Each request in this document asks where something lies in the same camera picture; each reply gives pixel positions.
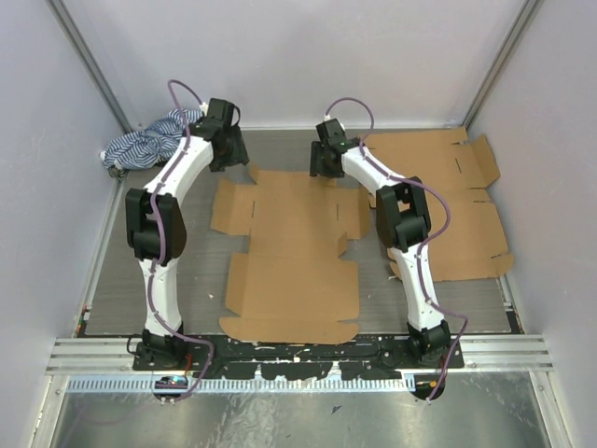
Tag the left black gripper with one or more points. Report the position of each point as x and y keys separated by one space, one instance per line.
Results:
x=239 y=156

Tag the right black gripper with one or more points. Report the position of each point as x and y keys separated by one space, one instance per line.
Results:
x=317 y=167

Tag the brown cardboard box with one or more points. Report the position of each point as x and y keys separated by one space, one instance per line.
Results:
x=291 y=285

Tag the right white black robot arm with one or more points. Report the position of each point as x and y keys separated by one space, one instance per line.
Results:
x=403 y=225

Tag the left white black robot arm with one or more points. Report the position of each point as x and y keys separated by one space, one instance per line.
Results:
x=156 y=231

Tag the blue striped crumpled cloth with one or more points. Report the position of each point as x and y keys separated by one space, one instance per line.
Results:
x=143 y=149

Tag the stacked brown cardboard blanks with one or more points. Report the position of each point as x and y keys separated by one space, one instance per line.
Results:
x=460 y=170

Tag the slotted grey cable duct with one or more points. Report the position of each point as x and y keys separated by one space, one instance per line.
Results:
x=140 y=383

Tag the aluminium frame rail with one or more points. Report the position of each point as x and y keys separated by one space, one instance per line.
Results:
x=90 y=356

